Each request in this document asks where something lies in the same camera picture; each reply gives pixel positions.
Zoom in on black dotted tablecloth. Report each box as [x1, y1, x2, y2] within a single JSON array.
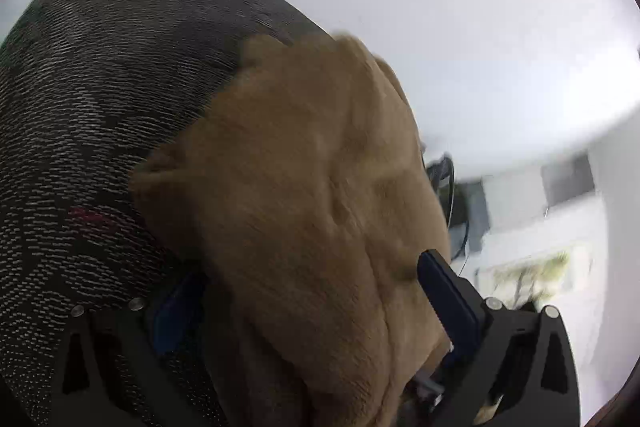
[[0, 0, 331, 427]]

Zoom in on black metal chair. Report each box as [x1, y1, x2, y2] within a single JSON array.
[[425, 152, 488, 268]]

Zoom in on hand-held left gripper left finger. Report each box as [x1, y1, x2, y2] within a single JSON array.
[[52, 272, 216, 427]]

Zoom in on brown fleece garment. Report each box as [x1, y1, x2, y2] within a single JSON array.
[[130, 32, 453, 427]]

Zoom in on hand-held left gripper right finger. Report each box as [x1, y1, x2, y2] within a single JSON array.
[[417, 249, 581, 427]]

